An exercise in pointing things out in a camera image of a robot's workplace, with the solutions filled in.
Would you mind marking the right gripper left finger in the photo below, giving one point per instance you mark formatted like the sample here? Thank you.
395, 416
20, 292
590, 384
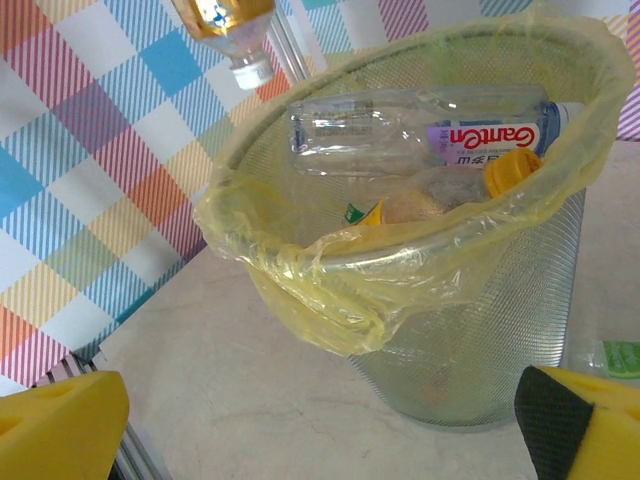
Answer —
50, 430

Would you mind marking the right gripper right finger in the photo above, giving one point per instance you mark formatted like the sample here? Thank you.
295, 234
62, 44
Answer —
590, 430

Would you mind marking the silver mesh waste bin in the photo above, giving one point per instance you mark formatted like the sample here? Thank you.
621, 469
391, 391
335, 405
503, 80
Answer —
475, 360

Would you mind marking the aluminium corner post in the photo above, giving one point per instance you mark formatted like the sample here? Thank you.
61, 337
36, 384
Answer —
285, 35

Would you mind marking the yellow plastic bin liner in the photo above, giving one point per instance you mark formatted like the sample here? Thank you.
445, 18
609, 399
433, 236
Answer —
350, 305

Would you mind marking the clear bottle green label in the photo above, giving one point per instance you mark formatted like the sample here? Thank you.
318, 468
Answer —
620, 357

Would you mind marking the clear bottle purple label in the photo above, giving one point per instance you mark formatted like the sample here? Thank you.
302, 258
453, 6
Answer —
360, 135

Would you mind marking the red gold label bottle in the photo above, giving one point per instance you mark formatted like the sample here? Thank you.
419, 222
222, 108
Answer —
225, 25

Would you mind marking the yellow orange juice bottle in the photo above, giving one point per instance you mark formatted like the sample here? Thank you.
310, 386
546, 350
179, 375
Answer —
512, 172

